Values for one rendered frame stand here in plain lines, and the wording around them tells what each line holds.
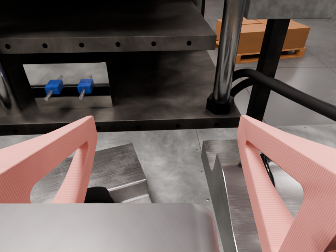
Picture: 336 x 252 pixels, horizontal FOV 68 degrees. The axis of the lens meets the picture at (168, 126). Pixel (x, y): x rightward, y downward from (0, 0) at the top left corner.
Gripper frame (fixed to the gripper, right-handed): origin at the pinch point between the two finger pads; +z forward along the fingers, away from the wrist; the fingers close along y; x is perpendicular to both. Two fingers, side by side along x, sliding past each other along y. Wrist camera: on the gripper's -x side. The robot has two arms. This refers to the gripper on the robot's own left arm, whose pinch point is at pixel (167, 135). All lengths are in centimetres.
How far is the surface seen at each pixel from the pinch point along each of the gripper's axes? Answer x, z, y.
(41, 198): 28.8, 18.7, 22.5
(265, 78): 26, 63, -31
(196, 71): 40, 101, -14
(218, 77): 27, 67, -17
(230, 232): 32.2, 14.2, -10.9
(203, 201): 39.7, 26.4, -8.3
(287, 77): 117, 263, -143
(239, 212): 29.5, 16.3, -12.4
